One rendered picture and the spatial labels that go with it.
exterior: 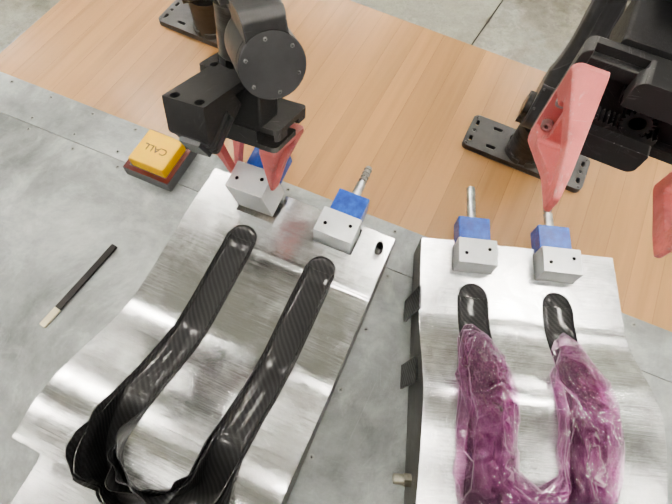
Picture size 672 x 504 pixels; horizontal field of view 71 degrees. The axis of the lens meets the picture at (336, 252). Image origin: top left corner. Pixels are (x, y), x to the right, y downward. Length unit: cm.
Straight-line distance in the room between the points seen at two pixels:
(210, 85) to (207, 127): 4
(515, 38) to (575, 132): 207
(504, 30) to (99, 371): 214
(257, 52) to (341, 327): 31
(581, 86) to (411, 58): 65
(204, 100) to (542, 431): 47
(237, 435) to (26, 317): 37
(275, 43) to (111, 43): 64
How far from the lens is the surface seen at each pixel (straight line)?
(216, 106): 44
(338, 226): 57
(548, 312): 66
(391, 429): 63
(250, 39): 40
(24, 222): 83
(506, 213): 77
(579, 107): 30
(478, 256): 62
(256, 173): 57
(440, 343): 58
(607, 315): 69
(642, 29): 35
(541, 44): 238
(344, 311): 56
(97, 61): 99
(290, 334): 56
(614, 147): 36
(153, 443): 51
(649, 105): 33
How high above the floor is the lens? 142
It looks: 65 degrees down
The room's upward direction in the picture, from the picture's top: 4 degrees clockwise
